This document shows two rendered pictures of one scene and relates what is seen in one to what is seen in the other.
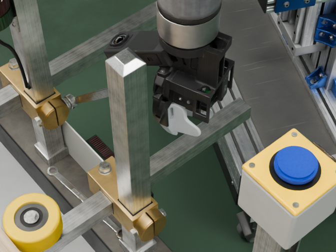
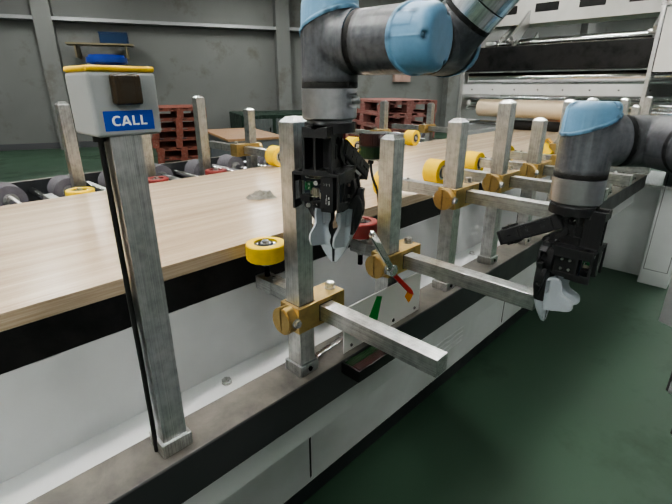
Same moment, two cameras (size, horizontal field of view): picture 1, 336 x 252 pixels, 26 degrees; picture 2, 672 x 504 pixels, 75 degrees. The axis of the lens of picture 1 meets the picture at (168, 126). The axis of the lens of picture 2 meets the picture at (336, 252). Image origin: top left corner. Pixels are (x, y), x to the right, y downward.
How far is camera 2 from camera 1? 1.04 m
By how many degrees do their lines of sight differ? 70
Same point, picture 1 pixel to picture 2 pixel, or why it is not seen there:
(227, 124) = (405, 346)
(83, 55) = (438, 264)
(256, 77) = not seen: outside the picture
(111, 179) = (320, 290)
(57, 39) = (647, 461)
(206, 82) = (307, 167)
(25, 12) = (384, 161)
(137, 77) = (287, 132)
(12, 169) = not seen: hidden behind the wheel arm
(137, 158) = (288, 231)
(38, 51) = (386, 204)
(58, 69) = (417, 258)
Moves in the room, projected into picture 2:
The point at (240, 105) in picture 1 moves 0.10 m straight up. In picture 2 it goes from (435, 353) to (441, 292)
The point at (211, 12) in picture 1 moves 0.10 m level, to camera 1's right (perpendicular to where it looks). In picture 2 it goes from (309, 78) to (313, 76)
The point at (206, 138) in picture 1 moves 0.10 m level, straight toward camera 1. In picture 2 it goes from (382, 336) to (318, 336)
